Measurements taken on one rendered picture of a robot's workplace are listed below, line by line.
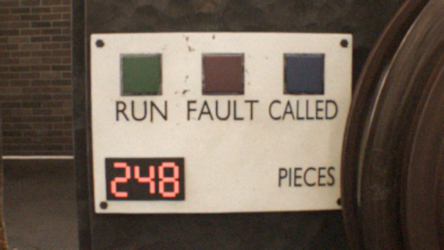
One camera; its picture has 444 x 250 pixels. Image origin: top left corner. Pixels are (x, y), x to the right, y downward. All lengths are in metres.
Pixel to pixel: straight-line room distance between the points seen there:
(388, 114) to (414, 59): 0.05
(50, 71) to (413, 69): 6.31
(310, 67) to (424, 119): 0.16
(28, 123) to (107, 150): 6.21
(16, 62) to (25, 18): 0.46
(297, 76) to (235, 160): 0.10
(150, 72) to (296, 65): 0.14
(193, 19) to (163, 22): 0.03
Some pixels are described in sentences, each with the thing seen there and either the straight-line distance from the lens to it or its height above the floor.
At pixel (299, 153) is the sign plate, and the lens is 0.66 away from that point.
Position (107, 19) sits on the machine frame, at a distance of 0.66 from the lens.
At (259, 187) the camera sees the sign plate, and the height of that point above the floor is 1.09.
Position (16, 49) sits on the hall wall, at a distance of 6.83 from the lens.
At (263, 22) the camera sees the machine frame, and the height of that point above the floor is 1.25.
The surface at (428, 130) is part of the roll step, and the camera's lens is 0.53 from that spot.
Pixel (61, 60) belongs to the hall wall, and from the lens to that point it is 6.73.
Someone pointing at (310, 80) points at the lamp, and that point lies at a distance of 0.65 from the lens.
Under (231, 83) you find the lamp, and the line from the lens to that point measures 0.64.
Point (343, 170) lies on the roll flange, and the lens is 0.60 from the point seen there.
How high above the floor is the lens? 1.24
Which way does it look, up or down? 8 degrees down
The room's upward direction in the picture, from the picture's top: straight up
